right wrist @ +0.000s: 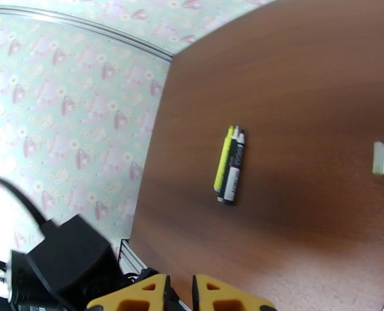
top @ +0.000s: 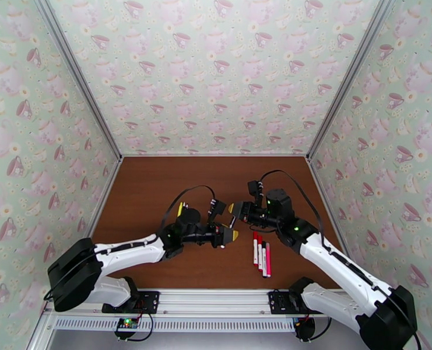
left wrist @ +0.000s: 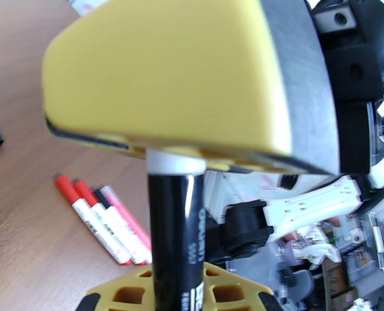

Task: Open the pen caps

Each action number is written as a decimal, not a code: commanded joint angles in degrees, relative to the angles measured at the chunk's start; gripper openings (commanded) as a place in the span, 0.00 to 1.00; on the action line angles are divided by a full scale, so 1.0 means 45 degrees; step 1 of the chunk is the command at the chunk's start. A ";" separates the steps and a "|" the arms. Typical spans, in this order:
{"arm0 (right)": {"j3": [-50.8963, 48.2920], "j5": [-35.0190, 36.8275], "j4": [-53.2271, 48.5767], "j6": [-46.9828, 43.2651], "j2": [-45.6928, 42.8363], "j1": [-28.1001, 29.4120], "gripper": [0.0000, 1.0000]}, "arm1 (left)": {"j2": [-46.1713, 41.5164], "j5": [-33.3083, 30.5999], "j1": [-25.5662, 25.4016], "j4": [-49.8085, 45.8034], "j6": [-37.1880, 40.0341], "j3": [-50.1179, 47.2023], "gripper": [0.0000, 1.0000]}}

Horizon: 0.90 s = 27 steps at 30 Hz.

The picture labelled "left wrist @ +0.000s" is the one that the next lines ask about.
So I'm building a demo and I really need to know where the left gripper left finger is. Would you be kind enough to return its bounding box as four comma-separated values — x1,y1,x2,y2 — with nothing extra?
76,267,155,311

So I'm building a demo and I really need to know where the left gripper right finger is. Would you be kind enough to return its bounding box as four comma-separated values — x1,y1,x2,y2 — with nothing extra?
204,262,284,311

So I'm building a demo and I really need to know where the red whiteboard marker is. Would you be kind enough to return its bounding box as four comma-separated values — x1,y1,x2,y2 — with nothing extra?
73,180,147,267
54,174,133,267

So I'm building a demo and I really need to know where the black barrel marker pen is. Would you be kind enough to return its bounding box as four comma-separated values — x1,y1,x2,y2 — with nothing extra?
146,172,209,311

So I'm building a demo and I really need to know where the black whiteboard marker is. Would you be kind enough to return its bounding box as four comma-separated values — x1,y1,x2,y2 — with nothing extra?
94,188,152,265

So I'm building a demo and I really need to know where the pink highlighter pen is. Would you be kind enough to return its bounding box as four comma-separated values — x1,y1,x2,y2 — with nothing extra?
101,185,152,252

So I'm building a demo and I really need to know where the white plastic bag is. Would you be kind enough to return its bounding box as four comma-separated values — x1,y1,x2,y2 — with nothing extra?
290,224,342,265

